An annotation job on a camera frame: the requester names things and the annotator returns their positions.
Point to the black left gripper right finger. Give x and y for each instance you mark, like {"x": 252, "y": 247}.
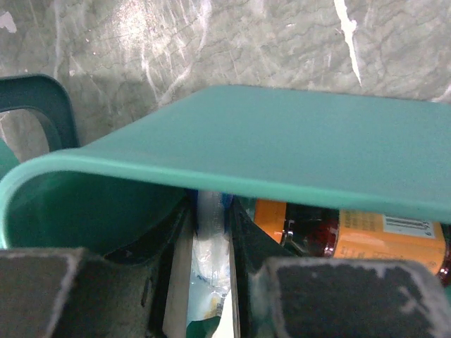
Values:
{"x": 276, "y": 294}

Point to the brown bottle orange cap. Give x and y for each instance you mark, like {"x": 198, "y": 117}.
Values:
{"x": 322, "y": 232}

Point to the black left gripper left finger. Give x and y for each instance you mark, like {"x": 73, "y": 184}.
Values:
{"x": 139, "y": 290}

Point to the teal medicine kit box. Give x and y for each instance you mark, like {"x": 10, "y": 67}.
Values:
{"x": 321, "y": 149}

